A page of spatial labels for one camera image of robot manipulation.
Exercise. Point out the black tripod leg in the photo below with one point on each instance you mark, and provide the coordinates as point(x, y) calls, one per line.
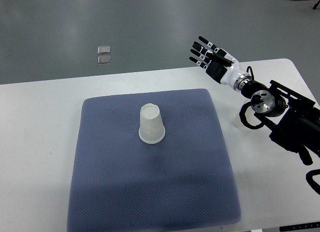
point(316, 5)

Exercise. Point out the metal floor plate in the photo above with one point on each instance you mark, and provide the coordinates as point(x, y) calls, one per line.
point(104, 60)
point(104, 49)

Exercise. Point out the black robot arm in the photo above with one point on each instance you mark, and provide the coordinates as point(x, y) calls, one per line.
point(291, 117)

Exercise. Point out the black table edge strip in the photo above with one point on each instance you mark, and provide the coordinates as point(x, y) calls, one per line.
point(300, 226)

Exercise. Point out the blue mesh cushion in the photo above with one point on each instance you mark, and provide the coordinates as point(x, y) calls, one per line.
point(120, 183)

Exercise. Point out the white paper cup on cushion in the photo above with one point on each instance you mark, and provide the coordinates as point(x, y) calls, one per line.
point(151, 128)

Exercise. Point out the white paper cup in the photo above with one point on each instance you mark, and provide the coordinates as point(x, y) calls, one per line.
point(151, 128)
point(237, 121)

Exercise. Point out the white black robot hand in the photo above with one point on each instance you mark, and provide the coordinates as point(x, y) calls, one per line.
point(222, 66)

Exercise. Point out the lower metal floor plate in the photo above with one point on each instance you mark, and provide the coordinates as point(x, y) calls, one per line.
point(104, 60)

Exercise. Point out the upper metal floor plate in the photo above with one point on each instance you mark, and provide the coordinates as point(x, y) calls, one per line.
point(104, 49)

